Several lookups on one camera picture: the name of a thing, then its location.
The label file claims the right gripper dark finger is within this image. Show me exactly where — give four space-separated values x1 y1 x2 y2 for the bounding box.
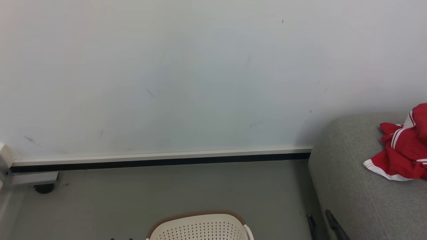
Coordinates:
307 213 318 240
325 209 351 240

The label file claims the red white-striped garment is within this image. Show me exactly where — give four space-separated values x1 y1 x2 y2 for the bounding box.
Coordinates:
363 103 427 182

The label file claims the cream perforated laundry basket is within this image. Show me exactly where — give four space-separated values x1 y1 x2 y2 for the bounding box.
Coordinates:
145 210 255 240

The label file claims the grey fabric sofa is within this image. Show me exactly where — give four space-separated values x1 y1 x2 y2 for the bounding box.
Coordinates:
308 111 427 240

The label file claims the white black wall baseboard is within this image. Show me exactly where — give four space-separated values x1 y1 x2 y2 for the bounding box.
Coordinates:
9 146 313 174

